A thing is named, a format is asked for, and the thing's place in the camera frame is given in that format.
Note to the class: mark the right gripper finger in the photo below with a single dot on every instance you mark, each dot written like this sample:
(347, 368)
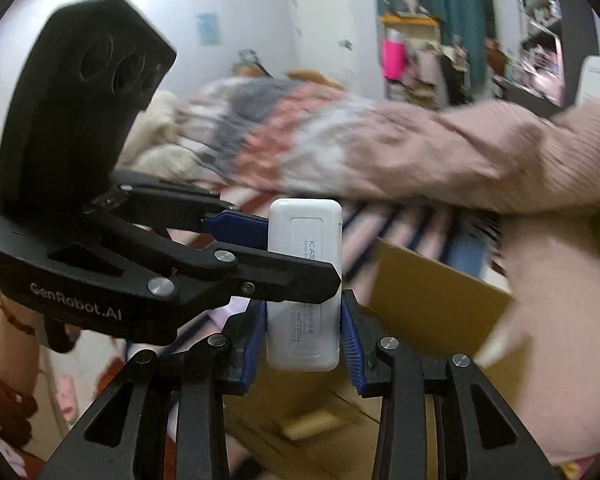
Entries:
(160, 408)
(434, 411)

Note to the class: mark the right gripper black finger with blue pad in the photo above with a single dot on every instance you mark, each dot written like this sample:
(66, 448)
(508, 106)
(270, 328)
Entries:
(104, 274)
(164, 205)

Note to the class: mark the white rectangular power bank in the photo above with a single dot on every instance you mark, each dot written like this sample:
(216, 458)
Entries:
(302, 331)

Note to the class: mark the person left hand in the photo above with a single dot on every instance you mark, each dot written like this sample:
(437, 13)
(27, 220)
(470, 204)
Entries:
(19, 348)

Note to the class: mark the cream fleece blanket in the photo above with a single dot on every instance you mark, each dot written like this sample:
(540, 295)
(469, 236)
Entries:
(152, 143)

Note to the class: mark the open cardboard box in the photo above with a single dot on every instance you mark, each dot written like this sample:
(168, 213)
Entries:
(315, 425)

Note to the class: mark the striped plush bed blanket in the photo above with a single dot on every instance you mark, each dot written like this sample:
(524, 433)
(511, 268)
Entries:
(464, 240)

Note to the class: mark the white door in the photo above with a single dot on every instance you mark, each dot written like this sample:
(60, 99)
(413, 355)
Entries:
(339, 39)

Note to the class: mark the pink gift bag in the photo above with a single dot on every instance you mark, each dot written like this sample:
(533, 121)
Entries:
(394, 59)

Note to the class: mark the pink grey patchwork duvet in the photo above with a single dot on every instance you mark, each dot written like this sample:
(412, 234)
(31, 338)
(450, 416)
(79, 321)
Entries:
(299, 138)

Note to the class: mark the yellow white shelf rack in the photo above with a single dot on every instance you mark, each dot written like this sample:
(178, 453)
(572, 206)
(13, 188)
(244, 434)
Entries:
(421, 83)

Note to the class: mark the white bed headboard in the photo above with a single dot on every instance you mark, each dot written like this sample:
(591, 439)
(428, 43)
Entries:
(597, 82)

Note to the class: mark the grey bookshelf with items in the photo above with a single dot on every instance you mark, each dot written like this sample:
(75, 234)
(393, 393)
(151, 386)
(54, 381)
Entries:
(556, 38)

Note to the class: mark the blue wall poster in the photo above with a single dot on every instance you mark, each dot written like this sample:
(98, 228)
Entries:
(208, 29)

